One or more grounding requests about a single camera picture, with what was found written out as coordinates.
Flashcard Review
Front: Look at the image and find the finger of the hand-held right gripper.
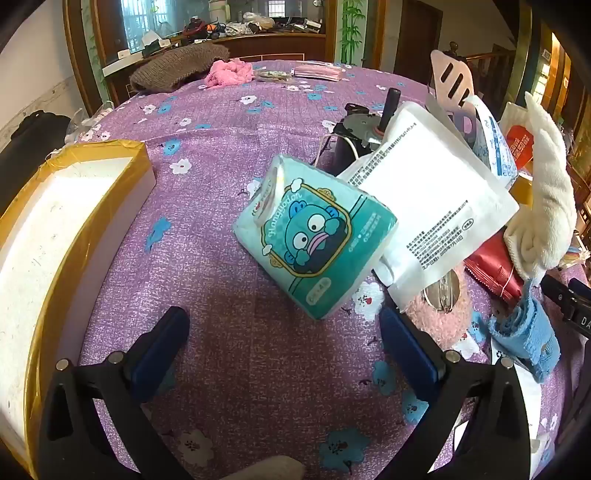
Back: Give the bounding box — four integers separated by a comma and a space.
540, 274, 579, 308

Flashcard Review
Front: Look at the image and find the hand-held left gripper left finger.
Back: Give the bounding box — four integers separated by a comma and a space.
38, 305, 192, 480

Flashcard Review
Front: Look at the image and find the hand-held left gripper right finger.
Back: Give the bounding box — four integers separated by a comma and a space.
379, 305, 532, 480

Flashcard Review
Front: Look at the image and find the pink fluffy purse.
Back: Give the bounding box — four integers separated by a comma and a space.
404, 265, 472, 349

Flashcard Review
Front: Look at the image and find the blue towel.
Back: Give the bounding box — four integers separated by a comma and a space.
488, 277, 561, 384

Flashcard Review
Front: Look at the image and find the white towel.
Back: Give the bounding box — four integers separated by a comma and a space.
503, 91, 578, 282

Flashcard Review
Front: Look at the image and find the teal cartoon tissue pack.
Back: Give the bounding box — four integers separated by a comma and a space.
231, 154, 399, 321

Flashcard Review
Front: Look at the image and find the blue printed white packet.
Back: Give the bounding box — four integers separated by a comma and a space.
462, 95, 519, 190

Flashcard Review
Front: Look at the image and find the white plastic packet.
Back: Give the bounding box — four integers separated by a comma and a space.
336, 100, 520, 311

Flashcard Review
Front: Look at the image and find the white foam box yellow tape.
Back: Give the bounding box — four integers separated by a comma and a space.
0, 141, 157, 478

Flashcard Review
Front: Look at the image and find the red snack packet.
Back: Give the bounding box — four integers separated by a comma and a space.
463, 228, 527, 308

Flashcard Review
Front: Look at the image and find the purple floral tablecloth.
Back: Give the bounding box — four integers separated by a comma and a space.
76, 58, 587, 480

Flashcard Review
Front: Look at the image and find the yellow packet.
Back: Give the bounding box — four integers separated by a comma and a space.
510, 175, 536, 206

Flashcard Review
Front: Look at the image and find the red and white paper bag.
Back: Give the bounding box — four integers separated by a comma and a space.
499, 102, 539, 174

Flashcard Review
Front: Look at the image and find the black electric motor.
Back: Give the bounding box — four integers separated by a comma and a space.
316, 88, 407, 176

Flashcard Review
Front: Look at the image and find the wooden stair railing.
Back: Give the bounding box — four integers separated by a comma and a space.
464, 44, 518, 102

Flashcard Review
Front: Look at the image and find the clear plastic bag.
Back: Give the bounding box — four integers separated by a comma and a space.
65, 102, 116, 144

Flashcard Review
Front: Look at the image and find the black bag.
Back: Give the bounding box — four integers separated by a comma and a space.
0, 111, 72, 217

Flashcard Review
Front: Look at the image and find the pink slotted spatula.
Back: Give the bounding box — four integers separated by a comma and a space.
429, 49, 478, 139

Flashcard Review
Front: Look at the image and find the brown knitted cloth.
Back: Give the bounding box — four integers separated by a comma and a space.
129, 44, 230, 93

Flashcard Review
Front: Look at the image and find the wooden door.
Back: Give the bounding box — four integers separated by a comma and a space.
392, 0, 444, 84

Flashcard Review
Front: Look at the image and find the pink cloth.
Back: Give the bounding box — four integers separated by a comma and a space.
204, 58, 254, 88

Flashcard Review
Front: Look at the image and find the pink packet stack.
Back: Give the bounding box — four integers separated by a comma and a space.
293, 61, 346, 82

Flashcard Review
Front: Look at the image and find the printed clear packet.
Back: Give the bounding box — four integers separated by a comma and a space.
253, 68, 296, 85

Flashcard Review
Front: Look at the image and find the bamboo painting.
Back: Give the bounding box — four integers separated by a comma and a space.
336, 0, 370, 65

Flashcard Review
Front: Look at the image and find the white cable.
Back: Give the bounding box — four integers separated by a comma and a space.
318, 134, 370, 163

